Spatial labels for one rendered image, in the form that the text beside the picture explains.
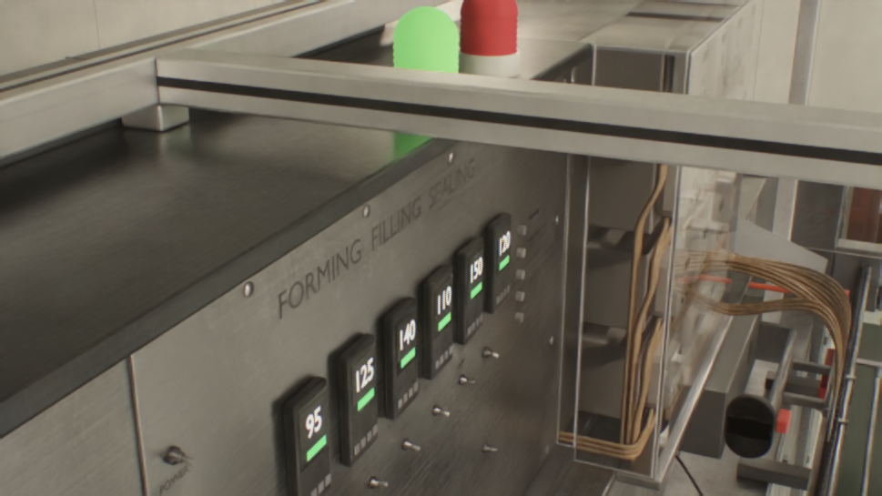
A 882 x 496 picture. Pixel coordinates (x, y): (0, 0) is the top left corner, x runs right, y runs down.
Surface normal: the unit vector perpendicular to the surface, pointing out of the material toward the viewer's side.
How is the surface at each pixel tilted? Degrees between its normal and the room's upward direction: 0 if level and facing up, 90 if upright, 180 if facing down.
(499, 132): 90
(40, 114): 90
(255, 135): 0
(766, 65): 90
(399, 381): 90
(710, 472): 0
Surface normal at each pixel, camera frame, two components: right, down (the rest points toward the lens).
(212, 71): -0.40, 0.33
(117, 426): 0.92, 0.15
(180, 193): 0.00, -0.93
